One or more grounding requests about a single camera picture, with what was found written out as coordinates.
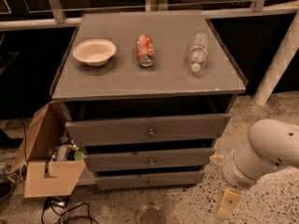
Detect black cables on floor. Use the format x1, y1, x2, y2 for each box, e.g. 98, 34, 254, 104
40, 196, 100, 224

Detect white diagonal pole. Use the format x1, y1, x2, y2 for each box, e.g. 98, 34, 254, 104
252, 11, 299, 106

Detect grey top drawer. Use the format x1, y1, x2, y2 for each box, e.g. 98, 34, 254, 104
65, 113, 231, 147

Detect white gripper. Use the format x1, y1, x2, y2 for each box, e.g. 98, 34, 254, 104
209, 149, 257, 221

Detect clear plastic water bottle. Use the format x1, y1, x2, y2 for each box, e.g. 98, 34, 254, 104
189, 33, 208, 73

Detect open cardboard box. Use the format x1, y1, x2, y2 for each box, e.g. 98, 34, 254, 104
10, 102, 85, 198

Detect grey bottom drawer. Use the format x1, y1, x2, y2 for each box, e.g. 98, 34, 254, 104
95, 171, 204, 190

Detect grey drawer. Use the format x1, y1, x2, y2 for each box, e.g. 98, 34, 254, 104
83, 147, 214, 172
95, 171, 204, 190
65, 113, 231, 147

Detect grey drawer cabinet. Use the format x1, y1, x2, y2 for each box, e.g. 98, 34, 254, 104
51, 11, 247, 181

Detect white paper bowl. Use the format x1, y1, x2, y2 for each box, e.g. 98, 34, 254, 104
73, 39, 117, 67

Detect orange soda can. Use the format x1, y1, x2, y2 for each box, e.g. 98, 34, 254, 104
136, 35, 155, 67

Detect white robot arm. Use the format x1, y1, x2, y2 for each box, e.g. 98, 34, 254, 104
209, 119, 299, 221

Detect metal railing frame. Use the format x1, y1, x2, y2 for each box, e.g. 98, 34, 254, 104
0, 0, 299, 31

